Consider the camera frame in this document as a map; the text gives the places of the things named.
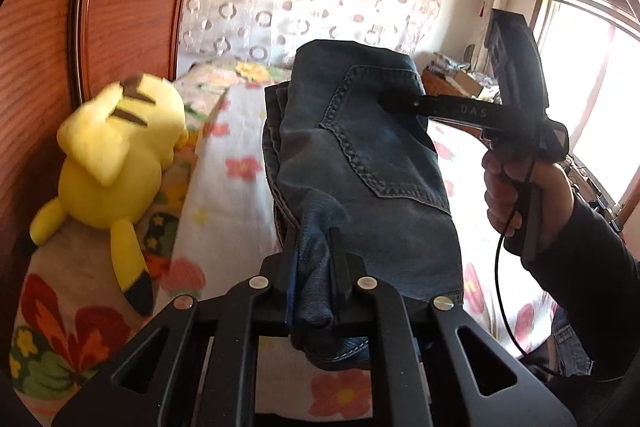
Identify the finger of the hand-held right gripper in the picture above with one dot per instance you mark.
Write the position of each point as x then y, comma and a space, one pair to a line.
450, 109

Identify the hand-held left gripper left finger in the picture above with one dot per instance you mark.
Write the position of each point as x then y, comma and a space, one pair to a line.
272, 307

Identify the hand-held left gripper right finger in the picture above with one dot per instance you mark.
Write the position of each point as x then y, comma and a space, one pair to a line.
345, 302

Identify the blue denim pants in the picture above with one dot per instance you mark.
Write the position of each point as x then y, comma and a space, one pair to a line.
360, 187

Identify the person's right forearm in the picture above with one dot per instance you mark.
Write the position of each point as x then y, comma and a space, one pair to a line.
590, 267

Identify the person's right hand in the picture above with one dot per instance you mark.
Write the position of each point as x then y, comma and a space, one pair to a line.
500, 197

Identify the wooden side cabinet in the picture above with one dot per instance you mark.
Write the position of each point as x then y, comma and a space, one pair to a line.
435, 84

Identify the open cardboard box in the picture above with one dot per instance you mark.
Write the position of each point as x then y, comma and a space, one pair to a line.
467, 82

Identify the floral printed blanket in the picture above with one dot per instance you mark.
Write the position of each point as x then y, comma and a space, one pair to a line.
225, 207

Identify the yellow plush toy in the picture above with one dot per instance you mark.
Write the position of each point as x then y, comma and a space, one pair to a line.
110, 172

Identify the wooden headboard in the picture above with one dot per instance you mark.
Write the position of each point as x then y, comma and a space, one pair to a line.
50, 57

